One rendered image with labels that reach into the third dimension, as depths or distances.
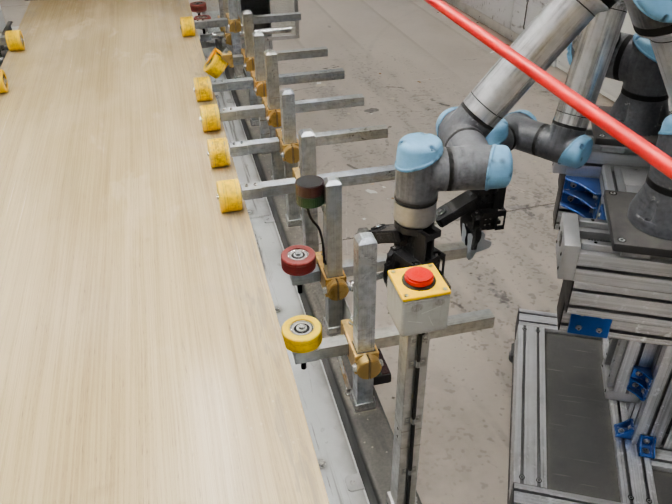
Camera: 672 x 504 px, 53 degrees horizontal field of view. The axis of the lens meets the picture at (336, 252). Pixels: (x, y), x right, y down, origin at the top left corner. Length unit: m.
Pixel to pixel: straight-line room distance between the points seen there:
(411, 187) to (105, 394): 0.65
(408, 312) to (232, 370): 0.46
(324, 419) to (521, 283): 1.66
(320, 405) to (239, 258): 0.38
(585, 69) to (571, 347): 1.17
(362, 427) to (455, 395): 1.08
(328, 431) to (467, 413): 0.98
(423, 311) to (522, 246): 2.36
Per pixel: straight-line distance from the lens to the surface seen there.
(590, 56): 1.54
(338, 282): 1.52
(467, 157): 1.14
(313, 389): 1.62
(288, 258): 1.53
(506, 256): 3.19
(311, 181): 1.41
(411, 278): 0.93
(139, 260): 1.60
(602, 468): 2.12
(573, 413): 2.23
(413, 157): 1.10
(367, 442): 1.41
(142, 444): 1.20
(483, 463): 2.31
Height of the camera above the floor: 1.79
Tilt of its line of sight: 35 degrees down
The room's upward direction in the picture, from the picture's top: 1 degrees counter-clockwise
